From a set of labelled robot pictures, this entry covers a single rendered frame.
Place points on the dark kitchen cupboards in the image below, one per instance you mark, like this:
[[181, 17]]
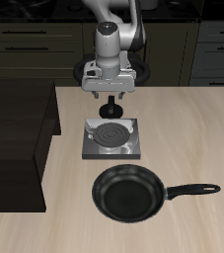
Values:
[[34, 49]]

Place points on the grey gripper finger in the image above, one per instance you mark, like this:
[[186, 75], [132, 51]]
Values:
[[121, 95], [95, 95]]

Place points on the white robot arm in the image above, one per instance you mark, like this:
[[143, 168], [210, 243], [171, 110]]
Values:
[[107, 42]]

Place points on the black frying pan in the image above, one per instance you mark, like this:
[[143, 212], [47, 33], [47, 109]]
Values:
[[130, 192]]

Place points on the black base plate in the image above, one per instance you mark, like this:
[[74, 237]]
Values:
[[143, 69]]

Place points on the dark wooden cabinet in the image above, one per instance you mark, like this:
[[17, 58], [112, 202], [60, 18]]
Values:
[[16, 141]]

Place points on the flat dark grey stove plate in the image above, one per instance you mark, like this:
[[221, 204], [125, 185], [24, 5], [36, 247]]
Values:
[[111, 138]]

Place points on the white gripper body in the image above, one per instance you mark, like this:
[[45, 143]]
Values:
[[107, 84]]

